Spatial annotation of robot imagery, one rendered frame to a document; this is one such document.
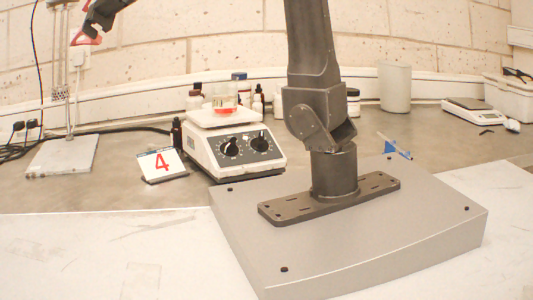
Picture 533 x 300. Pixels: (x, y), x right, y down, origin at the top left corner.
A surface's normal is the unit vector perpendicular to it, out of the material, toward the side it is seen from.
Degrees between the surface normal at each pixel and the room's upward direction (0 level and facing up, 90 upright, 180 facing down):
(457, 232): 90
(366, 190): 4
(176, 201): 0
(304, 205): 4
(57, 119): 90
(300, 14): 92
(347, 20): 90
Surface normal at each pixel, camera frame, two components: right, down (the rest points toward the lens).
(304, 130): -0.51, 0.29
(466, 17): 0.27, 0.26
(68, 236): -0.02, -0.96
